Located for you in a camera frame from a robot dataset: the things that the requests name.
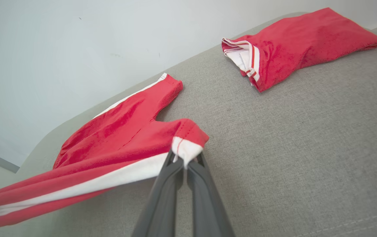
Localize grey metal wall bracket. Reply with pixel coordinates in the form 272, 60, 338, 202
0, 152, 20, 174

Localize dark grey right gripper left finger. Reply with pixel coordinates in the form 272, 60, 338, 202
132, 150, 185, 237

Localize red shorts with white stripe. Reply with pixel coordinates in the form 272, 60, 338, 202
0, 73, 210, 227

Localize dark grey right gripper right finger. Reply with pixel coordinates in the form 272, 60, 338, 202
186, 152, 236, 237

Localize red white basketball jersey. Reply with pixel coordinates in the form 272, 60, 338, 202
221, 7, 377, 93

